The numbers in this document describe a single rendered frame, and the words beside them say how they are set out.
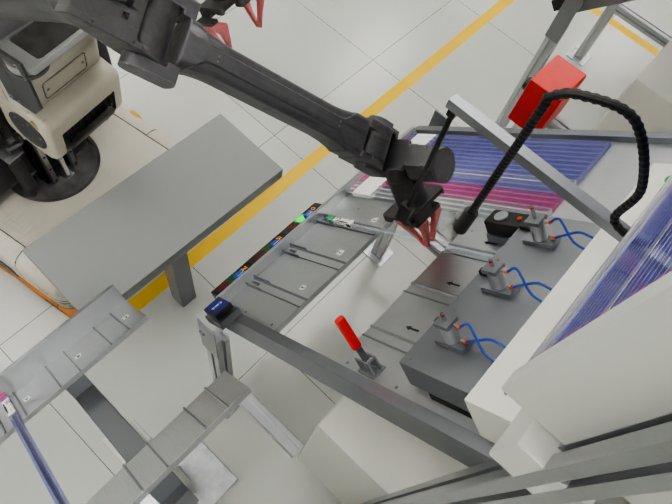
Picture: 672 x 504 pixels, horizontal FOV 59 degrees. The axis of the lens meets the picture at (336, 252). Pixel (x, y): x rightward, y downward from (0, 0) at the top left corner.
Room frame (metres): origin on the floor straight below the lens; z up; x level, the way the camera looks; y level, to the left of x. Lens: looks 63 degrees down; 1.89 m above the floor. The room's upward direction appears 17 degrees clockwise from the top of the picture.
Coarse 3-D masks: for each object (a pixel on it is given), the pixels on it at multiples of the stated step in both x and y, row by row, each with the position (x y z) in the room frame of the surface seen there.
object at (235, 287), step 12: (408, 132) 0.97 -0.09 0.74; (336, 192) 0.74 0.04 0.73; (324, 204) 0.70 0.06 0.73; (336, 204) 0.72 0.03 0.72; (312, 216) 0.66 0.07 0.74; (300, 228) 0.62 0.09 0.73; (288, 240) 0.59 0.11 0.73; (276, 252) 0.55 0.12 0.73; (264, 264) 0.52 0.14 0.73; (240, 276) 0.47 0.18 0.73; (252, 276) 0.48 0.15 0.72; (228, 288) 0.44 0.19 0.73; (240, 288) 0.45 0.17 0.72; (228, 300) 0.42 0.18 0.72
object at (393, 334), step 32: (608, 160) 0.76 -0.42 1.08; (608, 192) 0.66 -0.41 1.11; (480, 224) 0.60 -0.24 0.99; (448, 256) 0.52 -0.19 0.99; (416, 288) 0.44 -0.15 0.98; (448, 288) 0.44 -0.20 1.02; (384, 320) 0.37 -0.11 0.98; (416, 320) 0.37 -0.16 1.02; (352, 352) 0.30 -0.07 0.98; (384, 352) 0.31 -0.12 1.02; (384, 384) 0.25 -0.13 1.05; (448, 416) 0.21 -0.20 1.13
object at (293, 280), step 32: (320, 224) 0.65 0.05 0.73; (384, 224) 0.63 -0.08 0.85; (288, 256) 0.55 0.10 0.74; (320, 256) 0.54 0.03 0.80; (352, 256) 0.53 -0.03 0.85; (256, 288) 0.45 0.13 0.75; (288, 288) 0.45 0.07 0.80; (320, 288) 0.45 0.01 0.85; (256, 320) 0.36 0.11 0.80; (288, 320) 0.37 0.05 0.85
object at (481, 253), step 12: (360, 228) 0.62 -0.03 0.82; (372, 228) 0.61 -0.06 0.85; (384, 228) 0.60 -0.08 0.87; (408, 240) 0.57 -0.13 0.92; (432, 240) 0.56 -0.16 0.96; (444, 240) 0.55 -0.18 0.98; (456, 252) 0.53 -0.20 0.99; (468, 252) 0.52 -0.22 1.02; (480, 252) 0.52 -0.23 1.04; (492, 252) 0.52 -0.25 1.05
